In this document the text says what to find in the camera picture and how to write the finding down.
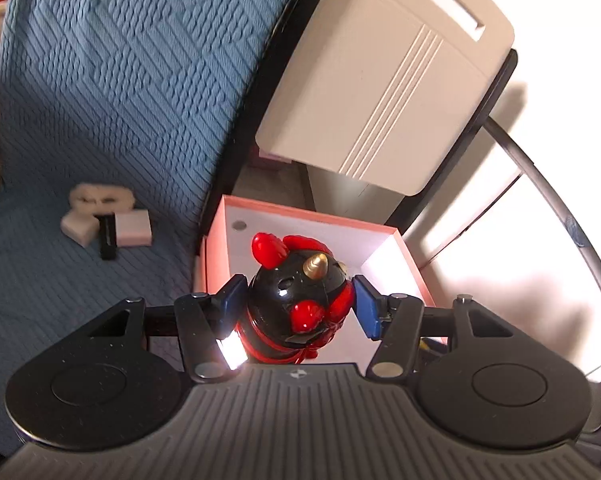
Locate black and red toy figure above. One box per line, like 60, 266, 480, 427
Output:
235, 231, 357, 364

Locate small white pink box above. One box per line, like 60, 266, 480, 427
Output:
114, 209, 154, 249

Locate pink cardboard box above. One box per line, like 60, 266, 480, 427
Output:
194, 195, 437, 356

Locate black bed frame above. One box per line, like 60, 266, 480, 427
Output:
199, 0, 331, 261

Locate small black stick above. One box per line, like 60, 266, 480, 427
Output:
94, 214, 119, 261

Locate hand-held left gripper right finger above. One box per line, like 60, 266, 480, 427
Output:
353, 274, 519, 381

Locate white foam block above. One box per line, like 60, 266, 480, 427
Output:
61, 210, 102, 247

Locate blue textured bed cover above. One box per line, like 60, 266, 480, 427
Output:
0, 0, 312, 457

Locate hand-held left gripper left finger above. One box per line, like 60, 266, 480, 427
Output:
87, 274, 250, 384

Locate black curved tube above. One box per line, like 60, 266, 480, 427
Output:
481, 119, 601, 321

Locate white plush toy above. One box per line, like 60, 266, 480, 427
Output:
70, 182, 136, 216

